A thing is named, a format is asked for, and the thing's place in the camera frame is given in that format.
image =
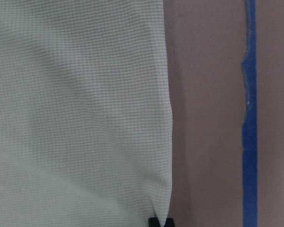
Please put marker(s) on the olive green long-sleeve shirt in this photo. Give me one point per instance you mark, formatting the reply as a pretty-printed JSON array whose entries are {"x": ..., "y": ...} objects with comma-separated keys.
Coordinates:
[{"x": 85, "y": 113}]

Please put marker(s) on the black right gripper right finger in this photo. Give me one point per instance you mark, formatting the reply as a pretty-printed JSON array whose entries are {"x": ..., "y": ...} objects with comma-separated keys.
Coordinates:
[{"x": 169, "y": 222}]

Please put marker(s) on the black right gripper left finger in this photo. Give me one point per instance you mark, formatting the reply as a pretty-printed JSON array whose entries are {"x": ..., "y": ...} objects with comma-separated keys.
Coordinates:
[{"x": 153, "y": 222}]

